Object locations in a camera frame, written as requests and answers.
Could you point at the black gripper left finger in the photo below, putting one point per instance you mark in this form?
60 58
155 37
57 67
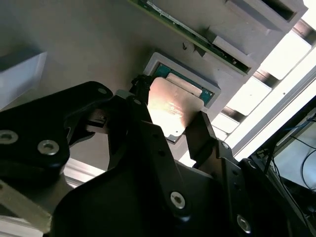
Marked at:
37 128

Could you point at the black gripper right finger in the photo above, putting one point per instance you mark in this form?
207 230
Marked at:
200 138

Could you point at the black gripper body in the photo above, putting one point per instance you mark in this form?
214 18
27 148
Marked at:
111 209

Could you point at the silver CPU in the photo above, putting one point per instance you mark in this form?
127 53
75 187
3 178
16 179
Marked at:
170 103

